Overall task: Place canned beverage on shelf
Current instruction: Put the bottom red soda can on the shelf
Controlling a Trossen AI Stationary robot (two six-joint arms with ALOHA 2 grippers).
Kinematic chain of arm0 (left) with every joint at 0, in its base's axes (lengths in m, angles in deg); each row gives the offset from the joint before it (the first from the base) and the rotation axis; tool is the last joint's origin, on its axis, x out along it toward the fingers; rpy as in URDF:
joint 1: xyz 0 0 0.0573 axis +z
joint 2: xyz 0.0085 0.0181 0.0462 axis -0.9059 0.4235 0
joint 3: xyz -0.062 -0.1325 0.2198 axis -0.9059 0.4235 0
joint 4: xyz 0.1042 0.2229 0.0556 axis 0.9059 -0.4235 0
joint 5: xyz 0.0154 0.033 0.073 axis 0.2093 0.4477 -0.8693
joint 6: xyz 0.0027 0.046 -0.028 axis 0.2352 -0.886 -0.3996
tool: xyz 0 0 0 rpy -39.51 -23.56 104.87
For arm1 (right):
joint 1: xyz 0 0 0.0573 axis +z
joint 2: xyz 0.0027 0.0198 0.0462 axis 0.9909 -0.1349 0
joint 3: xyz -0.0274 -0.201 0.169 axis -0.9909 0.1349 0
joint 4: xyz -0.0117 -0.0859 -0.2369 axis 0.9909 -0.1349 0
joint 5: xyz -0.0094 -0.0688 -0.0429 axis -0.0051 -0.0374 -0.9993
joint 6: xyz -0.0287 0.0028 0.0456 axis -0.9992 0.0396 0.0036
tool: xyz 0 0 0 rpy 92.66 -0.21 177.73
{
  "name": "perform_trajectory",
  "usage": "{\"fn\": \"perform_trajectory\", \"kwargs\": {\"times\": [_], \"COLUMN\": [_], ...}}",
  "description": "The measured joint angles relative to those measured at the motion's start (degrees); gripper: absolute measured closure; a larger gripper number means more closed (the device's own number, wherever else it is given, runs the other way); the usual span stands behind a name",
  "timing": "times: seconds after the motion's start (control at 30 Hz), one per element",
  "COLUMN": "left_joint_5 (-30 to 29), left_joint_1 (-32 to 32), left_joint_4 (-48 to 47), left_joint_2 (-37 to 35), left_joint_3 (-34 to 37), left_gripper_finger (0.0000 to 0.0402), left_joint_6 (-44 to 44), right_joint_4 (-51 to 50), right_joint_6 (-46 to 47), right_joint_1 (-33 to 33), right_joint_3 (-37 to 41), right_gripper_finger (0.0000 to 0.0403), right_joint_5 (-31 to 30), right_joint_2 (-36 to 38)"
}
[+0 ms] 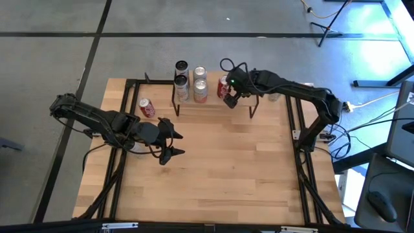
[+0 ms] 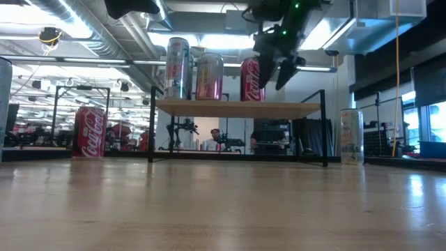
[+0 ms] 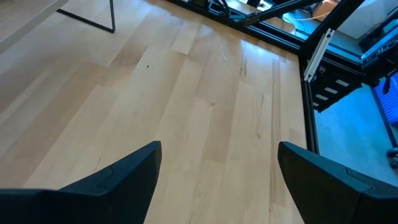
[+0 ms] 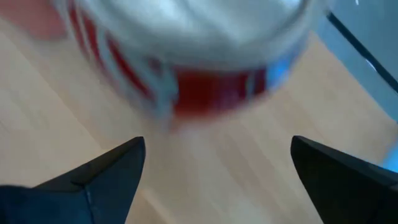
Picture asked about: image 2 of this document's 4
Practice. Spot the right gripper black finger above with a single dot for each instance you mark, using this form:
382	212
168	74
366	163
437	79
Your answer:
287	71
267	68

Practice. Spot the red Coca-Cola can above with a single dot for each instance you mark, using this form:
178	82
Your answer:
88	132
249	80

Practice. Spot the pink grey Spindrift can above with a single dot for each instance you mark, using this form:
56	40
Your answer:
209	80

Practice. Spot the tall silver pink-print can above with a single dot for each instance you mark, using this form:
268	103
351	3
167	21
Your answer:
177	69

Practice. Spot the tall white Celsius can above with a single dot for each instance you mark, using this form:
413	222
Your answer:
352	139

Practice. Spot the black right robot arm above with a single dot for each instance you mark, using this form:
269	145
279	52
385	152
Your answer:
299	14

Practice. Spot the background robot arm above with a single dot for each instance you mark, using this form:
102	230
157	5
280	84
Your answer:
188	125
231	142

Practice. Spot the grey-blue beverage can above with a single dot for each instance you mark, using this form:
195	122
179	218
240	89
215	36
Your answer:
5	111

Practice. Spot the dark fabric panel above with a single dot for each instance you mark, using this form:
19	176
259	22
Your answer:
310	136

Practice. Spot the person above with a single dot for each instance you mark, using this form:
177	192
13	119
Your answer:
265	137
215	134

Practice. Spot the large white ventilation hood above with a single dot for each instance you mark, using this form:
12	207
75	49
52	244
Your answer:
348	35

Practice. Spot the black stand pole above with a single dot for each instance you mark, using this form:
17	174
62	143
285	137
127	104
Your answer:
378	115

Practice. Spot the black perforated rack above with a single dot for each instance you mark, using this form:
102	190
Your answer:
374	141

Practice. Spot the red background object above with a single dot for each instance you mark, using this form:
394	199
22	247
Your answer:
144	141
120	130

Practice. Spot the dark window blind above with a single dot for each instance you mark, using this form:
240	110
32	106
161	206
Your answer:
430	90

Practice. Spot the blue box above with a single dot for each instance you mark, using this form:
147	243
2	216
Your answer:
430	150

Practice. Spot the black monitor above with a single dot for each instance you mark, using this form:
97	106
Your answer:
13	118

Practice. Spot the black dome security camera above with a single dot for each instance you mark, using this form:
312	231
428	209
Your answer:
331	53

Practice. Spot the silver spiral air duct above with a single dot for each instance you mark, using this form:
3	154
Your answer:
104	45

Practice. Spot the wooden shelf black metal frame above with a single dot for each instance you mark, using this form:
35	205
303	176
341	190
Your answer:
237	109

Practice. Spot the black overhead camera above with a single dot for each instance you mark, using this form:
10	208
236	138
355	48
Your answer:
49	35

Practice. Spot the black metal station frame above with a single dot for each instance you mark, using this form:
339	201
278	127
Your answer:
55	118

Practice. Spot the black table edge rail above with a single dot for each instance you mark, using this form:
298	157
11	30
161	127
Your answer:
35	154

